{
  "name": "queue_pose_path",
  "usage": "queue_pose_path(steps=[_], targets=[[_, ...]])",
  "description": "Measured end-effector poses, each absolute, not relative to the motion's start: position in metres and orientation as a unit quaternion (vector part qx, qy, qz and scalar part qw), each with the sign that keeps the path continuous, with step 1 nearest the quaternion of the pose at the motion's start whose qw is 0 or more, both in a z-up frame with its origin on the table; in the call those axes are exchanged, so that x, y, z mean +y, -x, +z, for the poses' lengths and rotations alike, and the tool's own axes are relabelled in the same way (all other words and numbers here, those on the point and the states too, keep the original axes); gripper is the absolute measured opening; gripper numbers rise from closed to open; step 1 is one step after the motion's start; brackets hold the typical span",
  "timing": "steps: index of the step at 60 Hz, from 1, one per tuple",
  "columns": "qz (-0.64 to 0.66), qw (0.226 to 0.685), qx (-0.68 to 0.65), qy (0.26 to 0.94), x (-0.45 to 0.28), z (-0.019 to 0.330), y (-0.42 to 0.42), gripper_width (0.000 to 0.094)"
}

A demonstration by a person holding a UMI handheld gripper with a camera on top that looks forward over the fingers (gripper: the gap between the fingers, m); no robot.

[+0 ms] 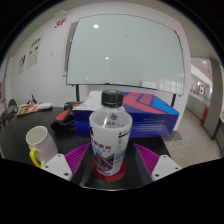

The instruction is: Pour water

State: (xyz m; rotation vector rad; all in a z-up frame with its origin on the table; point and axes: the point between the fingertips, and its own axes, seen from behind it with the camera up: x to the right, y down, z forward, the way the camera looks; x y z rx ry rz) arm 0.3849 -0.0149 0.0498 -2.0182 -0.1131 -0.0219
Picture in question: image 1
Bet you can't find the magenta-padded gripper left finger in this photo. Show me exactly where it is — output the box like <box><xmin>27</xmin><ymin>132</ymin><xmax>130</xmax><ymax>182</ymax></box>
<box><xmin>41</xmin><ymin>142</ymin><xmax>97</xmax><ymax>187</ymax></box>

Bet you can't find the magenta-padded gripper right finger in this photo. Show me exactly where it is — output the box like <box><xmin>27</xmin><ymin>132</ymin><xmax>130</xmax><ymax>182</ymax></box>
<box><xmin>128</xmin><ymin>143</ymin><xmax>183</xmax><ymax>187</ymax></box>

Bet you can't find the clear black-capped drink bottle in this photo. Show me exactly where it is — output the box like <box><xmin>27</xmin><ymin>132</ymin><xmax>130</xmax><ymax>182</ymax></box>
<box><xmin>88</xmin><ymin>89</ymin><xmax>134</xmax><ymax>177</ymax></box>

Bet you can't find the black and red tool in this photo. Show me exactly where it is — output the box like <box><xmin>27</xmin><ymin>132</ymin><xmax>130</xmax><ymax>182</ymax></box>
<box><xmin>50</xmin><ymin>101</ymin><xmax>81</xmax><ymax>132</ymax></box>

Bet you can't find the large blue cardboard box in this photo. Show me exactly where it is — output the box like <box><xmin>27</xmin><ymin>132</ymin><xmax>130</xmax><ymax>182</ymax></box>
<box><xmin>73</xmin><ymin>91</ymin><xmax>180</xmax><ymax>139</ymax></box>

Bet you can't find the colourful booklet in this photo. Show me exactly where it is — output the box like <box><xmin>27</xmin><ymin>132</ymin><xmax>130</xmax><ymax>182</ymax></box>
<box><xmin>17</xmin><ymin>103</ymin><xmax>39</xmax><ymax>116</ymax></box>

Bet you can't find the dark chair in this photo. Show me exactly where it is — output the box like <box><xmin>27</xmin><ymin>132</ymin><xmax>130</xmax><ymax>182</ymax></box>
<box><xmin>0</xmin><ymin>98</ymin><xmax>19</xmax><ymax>129</ymax></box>

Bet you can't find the red and white banner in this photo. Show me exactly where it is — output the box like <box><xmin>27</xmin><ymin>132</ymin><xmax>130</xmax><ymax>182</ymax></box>
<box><xmin>198</xmin><ymin>84</ymin><xmax>206</xmax><ymax>97</ymax></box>

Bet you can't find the whiteboard on stand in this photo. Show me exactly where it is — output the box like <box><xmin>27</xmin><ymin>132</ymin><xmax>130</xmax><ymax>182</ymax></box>
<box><xmin>65</xmin><ymin>13</ymin><xmax>186</xmax><ymax>108</ymax></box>

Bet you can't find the white mug with yellow handle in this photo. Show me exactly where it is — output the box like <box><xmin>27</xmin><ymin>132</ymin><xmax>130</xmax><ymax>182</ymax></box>
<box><xmin>25</xmin><ymin>125</ymin><xmax>59</xmax><ymax>168</ymax></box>

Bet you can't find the small white wall poster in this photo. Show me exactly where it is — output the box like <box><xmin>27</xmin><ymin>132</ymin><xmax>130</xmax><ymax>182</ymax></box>
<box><xmin>18</xmin><ymin>54</ymin><xmax>27</xmax><ymax>75</ymax></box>

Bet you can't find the large white wall poster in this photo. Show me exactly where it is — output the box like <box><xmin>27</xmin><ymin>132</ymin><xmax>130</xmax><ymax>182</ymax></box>
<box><xmin>26</xmin><ymin>35</ymin><xmax>44</xmax><ymax>69</ymax></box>

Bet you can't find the white wall-mounted device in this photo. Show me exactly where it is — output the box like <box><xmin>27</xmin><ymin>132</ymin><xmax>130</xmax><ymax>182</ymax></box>
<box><xmin>54</xmin><ymin>9</ymin><xmax>73</xmax><ymax>18</ymax></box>

